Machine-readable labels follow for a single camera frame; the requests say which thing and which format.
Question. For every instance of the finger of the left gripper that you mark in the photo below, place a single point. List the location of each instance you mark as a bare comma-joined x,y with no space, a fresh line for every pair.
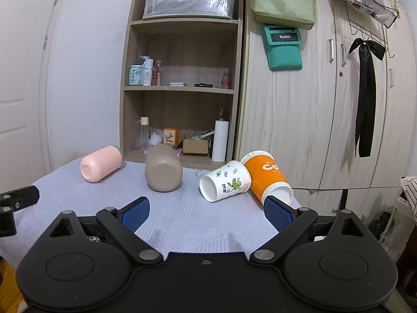
13,201

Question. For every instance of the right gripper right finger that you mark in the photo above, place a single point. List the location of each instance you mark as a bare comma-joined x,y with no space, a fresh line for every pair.
293,226

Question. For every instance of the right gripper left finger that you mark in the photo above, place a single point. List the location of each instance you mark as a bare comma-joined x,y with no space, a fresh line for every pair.
122,224

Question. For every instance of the pink tumbler grey lid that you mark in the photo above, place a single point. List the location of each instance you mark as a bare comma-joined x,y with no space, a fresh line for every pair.
100,164

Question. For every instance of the orange paper cup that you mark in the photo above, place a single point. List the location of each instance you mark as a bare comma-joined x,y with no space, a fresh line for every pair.
267,178

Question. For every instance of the white floral paper cup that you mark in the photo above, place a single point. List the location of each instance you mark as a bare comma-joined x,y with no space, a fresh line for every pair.
231,179

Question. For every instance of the white patterned tablecloth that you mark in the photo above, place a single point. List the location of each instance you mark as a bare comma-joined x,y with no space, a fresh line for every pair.
179,221

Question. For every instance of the beige tumbler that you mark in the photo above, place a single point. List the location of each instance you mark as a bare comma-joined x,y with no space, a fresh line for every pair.
163,170

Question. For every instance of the clear bottle beige cap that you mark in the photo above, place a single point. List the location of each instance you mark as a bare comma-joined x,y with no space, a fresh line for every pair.
144,133

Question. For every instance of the orange floral small box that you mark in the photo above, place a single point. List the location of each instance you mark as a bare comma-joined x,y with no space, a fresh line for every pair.
170,136

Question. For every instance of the light wood wardrobe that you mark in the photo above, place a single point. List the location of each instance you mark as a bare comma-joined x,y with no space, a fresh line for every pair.
306,118

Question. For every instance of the small cardboard box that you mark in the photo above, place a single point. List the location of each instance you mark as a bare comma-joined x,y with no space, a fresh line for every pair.
194,147

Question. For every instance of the white paper towel roll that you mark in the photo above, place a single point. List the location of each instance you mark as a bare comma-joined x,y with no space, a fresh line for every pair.
220,140

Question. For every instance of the black ribbon bow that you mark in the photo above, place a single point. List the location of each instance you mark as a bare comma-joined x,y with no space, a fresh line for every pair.
367,96

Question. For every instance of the teal label jar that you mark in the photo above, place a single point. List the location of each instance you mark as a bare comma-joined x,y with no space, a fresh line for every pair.
136,75

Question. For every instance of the red small bottle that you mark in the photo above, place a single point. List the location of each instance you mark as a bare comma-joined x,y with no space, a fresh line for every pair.
156,81

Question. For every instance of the pink small bottle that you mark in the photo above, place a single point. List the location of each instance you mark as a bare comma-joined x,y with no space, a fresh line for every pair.
225,80

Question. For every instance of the white tube bottle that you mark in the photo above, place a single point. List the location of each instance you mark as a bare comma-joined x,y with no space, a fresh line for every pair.
148,71

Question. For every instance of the wooden open shelf unit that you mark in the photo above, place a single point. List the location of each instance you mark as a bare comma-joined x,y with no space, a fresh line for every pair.
194,52

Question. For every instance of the teal Redmi pouch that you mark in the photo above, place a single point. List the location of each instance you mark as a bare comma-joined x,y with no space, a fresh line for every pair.
282,47

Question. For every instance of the white panel door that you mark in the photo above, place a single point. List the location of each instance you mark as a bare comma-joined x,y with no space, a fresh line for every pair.
27,27

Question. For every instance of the light green cushion bag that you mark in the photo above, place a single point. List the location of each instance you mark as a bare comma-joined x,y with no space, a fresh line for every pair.
290,13

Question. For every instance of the plastic wrapped storage box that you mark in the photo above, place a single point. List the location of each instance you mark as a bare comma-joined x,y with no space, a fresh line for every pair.
157,9

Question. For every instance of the black wire basket rack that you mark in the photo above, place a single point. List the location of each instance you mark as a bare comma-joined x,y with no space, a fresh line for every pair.
386,16

